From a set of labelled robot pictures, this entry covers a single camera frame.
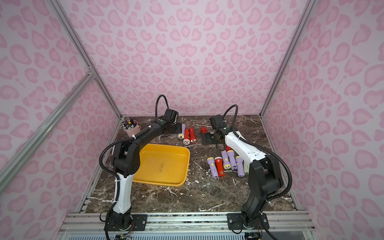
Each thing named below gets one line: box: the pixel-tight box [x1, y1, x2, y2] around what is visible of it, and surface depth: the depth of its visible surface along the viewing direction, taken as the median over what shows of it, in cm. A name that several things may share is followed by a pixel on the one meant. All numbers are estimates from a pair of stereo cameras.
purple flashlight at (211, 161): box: [206, 157, 219, 179], surface depth 92 cm
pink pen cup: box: [121, 116, 142, 138], surface depth 101 cm
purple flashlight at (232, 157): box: [227, 150, 238, 171], surface depth 95 cm
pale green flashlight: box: [243, 161, 250, 175], surface depth 90 cm
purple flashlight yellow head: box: [221, 150, 232, 170], surface depth 94 cm
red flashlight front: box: [214, 156, 226, 177], surface depth 92 cm
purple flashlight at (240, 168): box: [235, 156, 245, 178], surface depth 90 cm
